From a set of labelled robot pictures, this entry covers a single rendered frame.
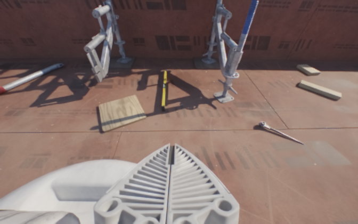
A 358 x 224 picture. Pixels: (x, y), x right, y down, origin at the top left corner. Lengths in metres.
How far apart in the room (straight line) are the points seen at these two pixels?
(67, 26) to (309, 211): 2.55
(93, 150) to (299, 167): 1.25
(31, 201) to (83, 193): 0.11
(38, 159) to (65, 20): 1.53
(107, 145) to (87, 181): 0.51
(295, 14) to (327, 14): 0.38
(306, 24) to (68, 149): 2.68
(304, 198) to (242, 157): 0.33
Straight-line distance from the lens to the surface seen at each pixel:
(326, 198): 1.09
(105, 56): 1.43
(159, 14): 1.80
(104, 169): 0.48
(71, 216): 0.24
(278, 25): 2.21
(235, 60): 1.10
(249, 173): 0.90
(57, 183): 0.53
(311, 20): 2.44
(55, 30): 2.29
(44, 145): 1.21
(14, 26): 2.56
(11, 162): 1.25
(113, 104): 1.21
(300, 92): 1.80
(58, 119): 1.34
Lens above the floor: 0.75
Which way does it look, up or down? 45 degrees down
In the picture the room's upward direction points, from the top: 2 degrees clockwise
